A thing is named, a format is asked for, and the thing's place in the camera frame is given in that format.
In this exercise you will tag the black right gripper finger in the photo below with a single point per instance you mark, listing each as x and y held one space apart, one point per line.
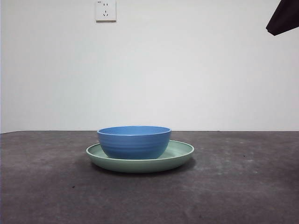
285 18

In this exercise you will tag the blue bowl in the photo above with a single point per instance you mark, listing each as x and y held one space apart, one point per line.
134 144

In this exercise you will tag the green plate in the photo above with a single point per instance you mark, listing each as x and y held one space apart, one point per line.
140 166

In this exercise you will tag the white wall socket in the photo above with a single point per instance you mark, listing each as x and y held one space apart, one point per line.
105 10

